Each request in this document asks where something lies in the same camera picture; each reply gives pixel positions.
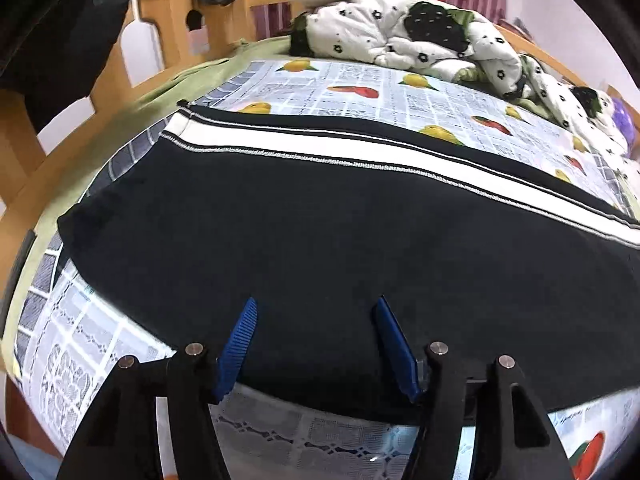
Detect black hanging jacket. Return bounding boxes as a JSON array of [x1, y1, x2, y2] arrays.
[[0, 0, 188, 131]]

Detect purple cloth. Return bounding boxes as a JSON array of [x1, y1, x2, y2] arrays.
[[607, 97, 638, 146]]

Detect white floral quilt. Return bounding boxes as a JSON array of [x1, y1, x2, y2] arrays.
[[289, 0, 640, 221]]

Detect black pants with white stripe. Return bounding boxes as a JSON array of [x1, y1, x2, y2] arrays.
[[57, 100, 640, 423]]

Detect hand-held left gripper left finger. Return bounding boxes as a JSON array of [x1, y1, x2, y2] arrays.
[[56, 296, 260, 480]]

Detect green bed sheet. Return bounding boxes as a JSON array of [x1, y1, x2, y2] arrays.
[[2, 35, 301, 341]]

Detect fruit print bed sheet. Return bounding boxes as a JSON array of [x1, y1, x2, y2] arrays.
[[10, 57, 640, 480]]

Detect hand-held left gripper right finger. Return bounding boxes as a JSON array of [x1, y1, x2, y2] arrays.
[[371, 295, 573, 480]]

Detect wooden bed frame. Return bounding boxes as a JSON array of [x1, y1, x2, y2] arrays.
[[0, 0, 631, 441]]

